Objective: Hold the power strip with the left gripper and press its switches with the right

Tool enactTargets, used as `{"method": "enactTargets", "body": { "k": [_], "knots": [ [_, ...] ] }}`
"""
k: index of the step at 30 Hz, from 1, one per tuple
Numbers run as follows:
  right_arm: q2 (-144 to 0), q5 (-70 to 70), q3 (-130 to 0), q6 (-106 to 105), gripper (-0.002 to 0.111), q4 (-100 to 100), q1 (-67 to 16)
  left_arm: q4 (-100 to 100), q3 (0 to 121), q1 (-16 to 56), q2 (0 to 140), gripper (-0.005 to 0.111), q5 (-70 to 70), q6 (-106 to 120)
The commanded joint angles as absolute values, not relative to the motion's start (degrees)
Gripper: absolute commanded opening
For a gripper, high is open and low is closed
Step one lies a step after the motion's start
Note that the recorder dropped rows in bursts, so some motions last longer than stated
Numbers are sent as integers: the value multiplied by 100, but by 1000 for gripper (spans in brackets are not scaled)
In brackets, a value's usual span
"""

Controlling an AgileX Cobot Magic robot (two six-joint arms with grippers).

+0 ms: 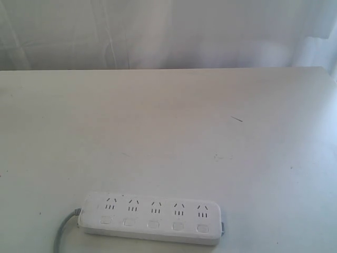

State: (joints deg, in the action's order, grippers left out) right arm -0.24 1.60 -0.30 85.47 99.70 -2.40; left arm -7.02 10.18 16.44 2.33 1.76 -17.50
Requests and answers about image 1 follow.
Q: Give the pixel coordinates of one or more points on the white five-outlet power strip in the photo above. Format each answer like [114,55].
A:
[152,218]

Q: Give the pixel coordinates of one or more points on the white curtain backdrop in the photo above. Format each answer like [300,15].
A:
[85,35]

